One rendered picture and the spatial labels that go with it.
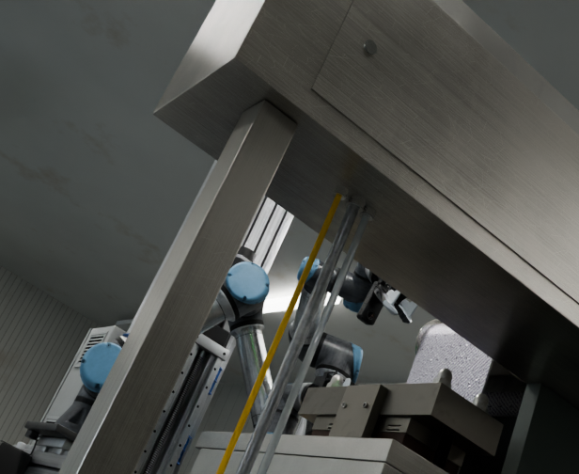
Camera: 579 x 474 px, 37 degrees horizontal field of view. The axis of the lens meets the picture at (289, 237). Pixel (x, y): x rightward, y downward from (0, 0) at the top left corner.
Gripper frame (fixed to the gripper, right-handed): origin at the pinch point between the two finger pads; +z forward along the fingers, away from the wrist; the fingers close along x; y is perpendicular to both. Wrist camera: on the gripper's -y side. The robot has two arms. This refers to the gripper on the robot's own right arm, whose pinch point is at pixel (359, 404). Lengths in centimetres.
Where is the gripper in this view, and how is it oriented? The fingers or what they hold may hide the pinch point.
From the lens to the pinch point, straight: 201.3
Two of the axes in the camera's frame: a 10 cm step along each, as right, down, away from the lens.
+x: 7.5, 5.3, 3.9
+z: 5.4, -1.6, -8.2
